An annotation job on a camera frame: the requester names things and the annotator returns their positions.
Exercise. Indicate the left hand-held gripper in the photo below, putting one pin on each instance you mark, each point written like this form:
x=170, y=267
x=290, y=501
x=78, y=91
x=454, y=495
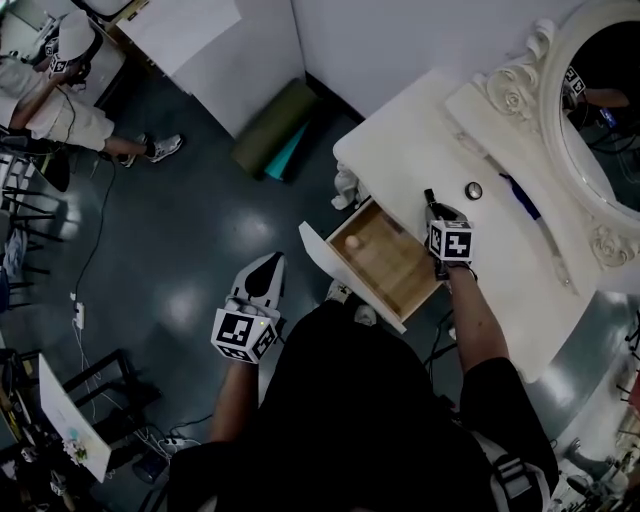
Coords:
x=235, y=335

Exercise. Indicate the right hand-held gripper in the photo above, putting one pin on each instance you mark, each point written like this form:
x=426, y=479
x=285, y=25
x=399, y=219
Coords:
x=455, y=242

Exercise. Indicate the black lipstick tube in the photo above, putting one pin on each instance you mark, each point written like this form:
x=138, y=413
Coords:
x=429, y=195

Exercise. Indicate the small round compact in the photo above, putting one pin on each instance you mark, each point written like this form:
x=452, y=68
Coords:
x=473, y=190

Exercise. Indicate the wooden drawer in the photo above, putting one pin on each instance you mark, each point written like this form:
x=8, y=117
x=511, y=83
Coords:
x=390, y=260

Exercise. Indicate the beige round puff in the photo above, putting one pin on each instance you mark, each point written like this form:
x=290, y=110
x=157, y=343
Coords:
x=352, y=242

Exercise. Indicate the person's right forearm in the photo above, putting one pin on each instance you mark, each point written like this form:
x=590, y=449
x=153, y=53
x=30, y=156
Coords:
x=472, y=320

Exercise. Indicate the person's left forearm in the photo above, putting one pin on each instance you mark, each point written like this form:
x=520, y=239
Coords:
x=232, y=400

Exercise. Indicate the white ornate dressing table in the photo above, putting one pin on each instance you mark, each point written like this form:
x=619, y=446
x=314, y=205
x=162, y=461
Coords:
x=400, y=150

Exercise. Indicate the person's white shoe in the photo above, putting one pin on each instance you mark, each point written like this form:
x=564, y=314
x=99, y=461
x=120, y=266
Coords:
x=339, y=291
x=365, y=314

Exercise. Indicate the blue cloth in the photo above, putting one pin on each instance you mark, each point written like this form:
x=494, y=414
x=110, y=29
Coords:
x=525, y=200

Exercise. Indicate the teal rolled mat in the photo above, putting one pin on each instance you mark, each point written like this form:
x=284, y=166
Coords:
x=285, y=160

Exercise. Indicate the person's black clothing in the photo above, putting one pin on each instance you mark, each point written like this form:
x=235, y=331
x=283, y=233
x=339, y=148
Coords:
x=360, y=410

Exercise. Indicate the green rolled mat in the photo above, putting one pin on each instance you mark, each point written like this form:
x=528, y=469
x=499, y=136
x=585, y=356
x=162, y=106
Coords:
x=272, y=130

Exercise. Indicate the white power strip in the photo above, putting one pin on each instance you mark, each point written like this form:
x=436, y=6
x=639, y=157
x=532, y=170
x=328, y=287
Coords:
x=180, y=442
x=80, y=315

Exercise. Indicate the white drawing board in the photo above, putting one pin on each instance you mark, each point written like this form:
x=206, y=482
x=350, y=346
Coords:
x=65, y=405

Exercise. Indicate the black metal stool frames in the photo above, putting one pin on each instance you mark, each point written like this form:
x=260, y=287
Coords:
x=25, y=210

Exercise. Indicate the white side cabinet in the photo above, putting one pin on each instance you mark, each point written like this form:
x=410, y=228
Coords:
x=175, y=30

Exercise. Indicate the oval mirror white carved frame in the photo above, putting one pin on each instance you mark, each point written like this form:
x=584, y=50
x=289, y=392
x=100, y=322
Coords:
x=515, y=95

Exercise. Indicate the black metal table frame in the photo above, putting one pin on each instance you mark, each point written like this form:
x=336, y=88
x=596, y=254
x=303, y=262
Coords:
x=115, y=385

